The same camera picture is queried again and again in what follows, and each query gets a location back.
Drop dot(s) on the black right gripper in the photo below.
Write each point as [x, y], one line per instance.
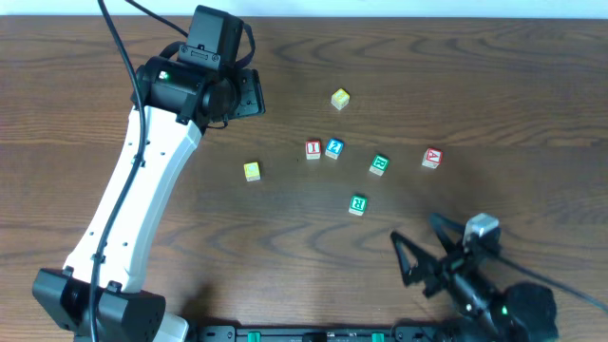
[446, 268]

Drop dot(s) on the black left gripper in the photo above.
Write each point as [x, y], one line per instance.
[254, 93]

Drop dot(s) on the red letter I block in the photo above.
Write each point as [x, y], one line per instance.
[313, 150]

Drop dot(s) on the red letter A block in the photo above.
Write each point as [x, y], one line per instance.
[432, 158]

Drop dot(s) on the blue number 2 block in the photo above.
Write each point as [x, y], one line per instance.
[334, 148]

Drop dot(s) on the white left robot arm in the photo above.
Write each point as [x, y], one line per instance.
[98, 295]

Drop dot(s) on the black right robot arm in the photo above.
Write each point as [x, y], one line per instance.
[525, 311]

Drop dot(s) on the yellow C block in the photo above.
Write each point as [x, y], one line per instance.
[252, 171]

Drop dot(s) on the yellow letter block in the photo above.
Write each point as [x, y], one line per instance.
[340, 98]

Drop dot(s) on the green R block near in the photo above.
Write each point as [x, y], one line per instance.
[358, 205]

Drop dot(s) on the green r block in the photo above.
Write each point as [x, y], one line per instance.
[379, 165]
[358, 205]

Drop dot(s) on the green R block far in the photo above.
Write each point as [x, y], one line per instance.
[379, 165]

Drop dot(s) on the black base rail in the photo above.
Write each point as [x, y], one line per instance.
[400, 333]

